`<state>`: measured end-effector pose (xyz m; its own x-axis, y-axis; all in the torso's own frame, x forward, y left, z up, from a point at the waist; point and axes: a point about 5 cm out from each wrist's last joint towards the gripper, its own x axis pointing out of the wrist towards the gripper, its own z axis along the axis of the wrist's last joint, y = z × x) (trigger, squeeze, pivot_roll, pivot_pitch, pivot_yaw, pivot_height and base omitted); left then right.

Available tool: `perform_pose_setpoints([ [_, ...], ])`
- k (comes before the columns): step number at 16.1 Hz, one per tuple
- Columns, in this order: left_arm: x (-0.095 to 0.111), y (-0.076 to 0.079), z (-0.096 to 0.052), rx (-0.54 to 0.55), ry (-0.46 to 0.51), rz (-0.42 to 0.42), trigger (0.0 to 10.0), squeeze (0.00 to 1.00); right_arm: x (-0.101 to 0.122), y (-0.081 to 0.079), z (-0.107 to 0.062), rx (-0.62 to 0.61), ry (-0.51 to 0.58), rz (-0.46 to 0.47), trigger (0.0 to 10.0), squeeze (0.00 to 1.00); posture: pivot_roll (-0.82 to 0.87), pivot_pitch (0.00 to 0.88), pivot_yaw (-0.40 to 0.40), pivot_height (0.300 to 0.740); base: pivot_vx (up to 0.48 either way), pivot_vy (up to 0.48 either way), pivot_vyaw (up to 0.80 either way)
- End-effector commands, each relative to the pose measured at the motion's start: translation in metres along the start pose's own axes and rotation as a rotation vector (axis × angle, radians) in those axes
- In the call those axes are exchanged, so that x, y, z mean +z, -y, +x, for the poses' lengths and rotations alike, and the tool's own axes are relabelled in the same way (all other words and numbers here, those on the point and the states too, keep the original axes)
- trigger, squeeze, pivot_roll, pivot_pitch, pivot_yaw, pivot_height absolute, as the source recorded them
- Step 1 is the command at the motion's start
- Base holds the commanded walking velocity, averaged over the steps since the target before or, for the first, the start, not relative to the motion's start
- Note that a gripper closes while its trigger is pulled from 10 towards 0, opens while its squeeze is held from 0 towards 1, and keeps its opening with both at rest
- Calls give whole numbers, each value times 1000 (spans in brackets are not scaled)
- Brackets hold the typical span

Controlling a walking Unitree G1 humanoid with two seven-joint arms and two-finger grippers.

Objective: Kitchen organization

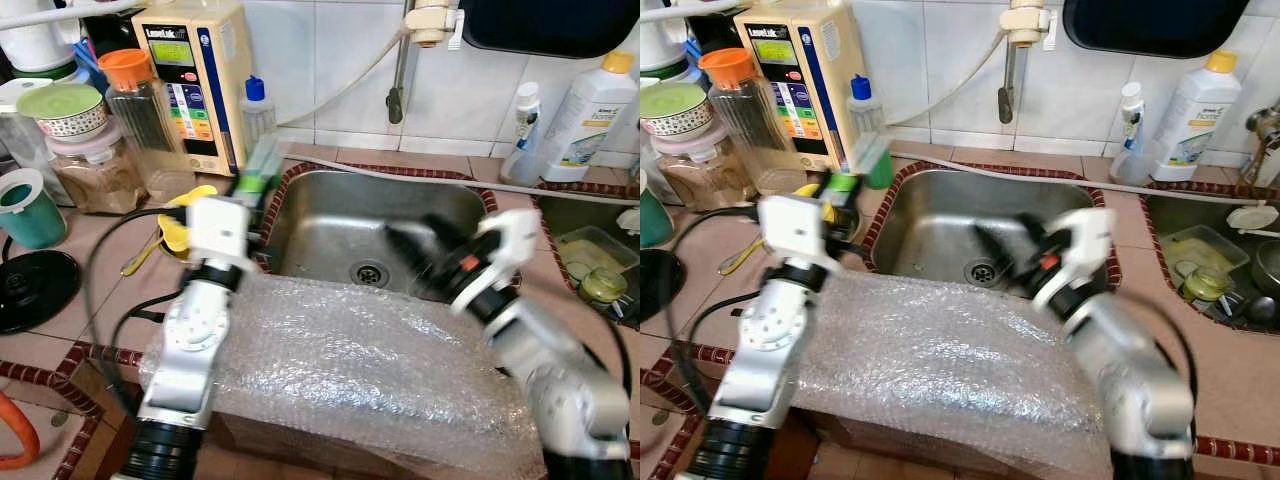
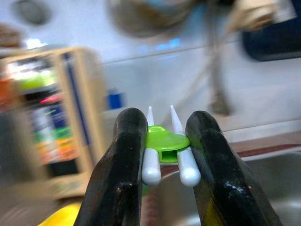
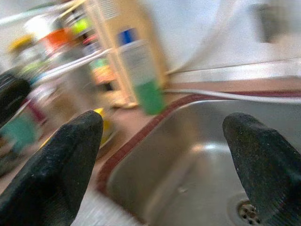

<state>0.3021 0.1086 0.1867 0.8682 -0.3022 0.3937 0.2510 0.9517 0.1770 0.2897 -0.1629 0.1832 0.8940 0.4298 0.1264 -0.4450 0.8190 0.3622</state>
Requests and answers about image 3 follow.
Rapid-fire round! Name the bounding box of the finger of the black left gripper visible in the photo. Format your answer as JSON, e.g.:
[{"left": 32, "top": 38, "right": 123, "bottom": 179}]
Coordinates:
[{"left": 0, "top": 73, "right": 31, "bottom": 129}]

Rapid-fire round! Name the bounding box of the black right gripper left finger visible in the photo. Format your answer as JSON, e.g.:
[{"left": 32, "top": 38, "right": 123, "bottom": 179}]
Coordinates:
[{"left": 0, "top": 110, "right": 104, "bottom": 226}]

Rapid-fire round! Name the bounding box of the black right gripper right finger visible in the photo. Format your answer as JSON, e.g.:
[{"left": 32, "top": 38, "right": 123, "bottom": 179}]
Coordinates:
[{"left": 222, "top": 112, "right": 301, "bottom": 226}]

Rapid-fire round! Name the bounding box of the beige kitchen appliance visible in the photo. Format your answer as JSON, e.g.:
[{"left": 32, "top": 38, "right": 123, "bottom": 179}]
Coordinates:
[{"left": 63, "top": 0, "right": 169, "bottom": 110}]

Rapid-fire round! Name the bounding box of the teal cup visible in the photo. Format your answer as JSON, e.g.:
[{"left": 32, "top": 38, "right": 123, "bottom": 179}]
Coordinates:
[{"left": 0, "top": 115, "right": 40, "bottom": 153}]

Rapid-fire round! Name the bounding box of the yellow packet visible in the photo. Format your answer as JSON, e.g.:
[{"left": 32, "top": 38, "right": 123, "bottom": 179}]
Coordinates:
[{"left": 9, "top": 35, "right": 33, "bottom": 54}]

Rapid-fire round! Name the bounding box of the yellow sponge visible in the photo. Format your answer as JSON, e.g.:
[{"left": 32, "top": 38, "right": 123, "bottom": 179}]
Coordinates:
[{"left": 94, "top": 108, "right": 116, "bottom": 146}]

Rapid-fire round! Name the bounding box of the orange packet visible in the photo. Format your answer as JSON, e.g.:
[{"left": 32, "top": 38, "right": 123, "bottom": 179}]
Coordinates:
[{"left": 44, "top": 28, "right": 76, "bottom": 52}]

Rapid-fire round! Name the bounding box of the stainless steel sink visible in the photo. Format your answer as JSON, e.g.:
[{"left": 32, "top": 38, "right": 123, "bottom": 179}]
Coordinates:
[{"left": 107, "top": 98, "right": 301, "bottom": 226}]

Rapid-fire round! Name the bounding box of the green dish soap bottle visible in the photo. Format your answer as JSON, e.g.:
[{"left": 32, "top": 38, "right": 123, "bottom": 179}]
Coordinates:
[{"left": 117, "top": 28, "right": 166, "bottom": 116}]

